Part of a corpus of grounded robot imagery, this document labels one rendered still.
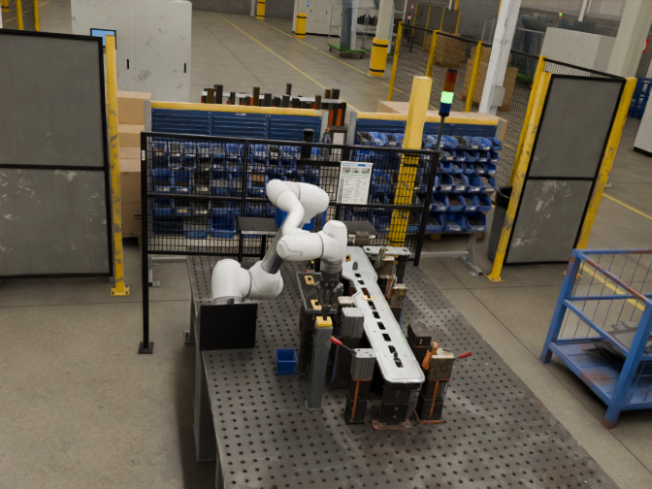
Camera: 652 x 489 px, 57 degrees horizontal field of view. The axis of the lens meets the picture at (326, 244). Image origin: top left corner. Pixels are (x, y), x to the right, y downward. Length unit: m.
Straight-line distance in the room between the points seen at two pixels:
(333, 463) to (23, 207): 3.21
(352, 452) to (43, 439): 1.89
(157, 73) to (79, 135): 4.87
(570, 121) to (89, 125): 4.05
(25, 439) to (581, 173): 5.03
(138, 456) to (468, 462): 1.82
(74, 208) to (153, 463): 2.15
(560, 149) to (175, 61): 5.76
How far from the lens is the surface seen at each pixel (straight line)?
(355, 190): 4.01
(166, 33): 9.42
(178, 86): 9.53
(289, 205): 2.73
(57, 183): 4.87
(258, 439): 2.69
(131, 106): 7.39
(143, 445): 3.72
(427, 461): 2.72
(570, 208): 6.32
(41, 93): 4.69
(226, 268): 3.19
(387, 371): 2.65
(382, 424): 2.82
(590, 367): 4.83
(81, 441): 3.79
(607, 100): 6.14
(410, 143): 4.05
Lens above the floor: 2.49
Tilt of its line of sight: 23 degrees down
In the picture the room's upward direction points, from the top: 7 degrees clockwise
